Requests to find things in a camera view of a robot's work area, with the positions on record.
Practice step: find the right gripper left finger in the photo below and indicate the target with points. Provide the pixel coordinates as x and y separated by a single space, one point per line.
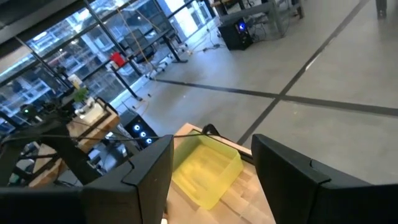
146 186

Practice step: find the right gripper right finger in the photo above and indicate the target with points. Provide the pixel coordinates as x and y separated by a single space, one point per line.
280 174

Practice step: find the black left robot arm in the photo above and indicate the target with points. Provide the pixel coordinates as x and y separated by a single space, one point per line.
62 149

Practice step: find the black computer tower blue lights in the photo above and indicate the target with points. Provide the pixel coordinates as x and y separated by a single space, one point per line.
140 132
236 32

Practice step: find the yellow translucent plastic bin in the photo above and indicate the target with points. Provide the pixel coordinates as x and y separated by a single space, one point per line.
205 174

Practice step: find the wooden neighbouring table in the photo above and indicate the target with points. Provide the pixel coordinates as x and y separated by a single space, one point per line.
93 121

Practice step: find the small background potted plant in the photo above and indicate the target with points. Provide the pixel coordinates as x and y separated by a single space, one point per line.
81 95

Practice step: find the red box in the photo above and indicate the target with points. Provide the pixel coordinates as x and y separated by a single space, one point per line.
118 59

